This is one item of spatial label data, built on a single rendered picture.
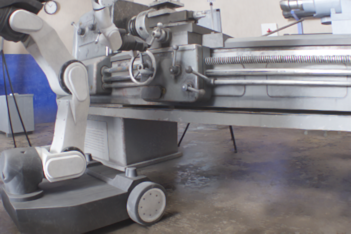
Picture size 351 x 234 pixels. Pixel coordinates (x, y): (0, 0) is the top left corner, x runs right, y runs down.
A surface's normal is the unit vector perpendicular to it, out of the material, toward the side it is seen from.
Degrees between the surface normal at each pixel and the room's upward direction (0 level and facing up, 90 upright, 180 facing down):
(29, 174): 90
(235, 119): 90
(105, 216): 90
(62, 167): 90
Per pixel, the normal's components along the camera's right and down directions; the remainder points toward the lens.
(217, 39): -0.65, 0.05
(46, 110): 0.76, 0.03
